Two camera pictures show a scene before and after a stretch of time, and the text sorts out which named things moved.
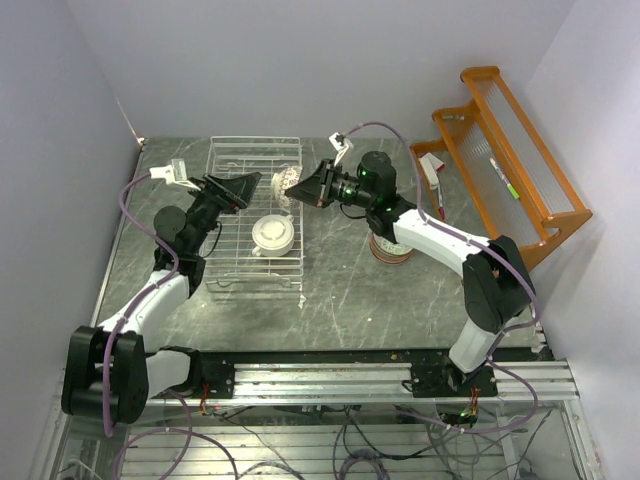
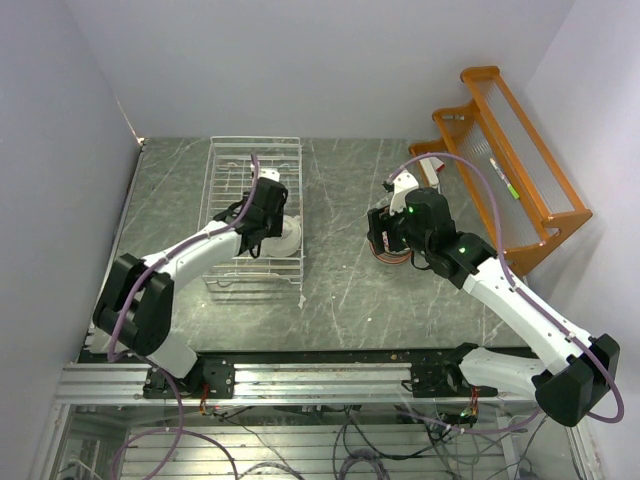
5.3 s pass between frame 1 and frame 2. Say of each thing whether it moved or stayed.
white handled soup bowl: moved
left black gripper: moved
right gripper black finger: moved
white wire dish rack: stayed
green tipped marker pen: stayed
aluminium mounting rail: stayed
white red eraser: stayed
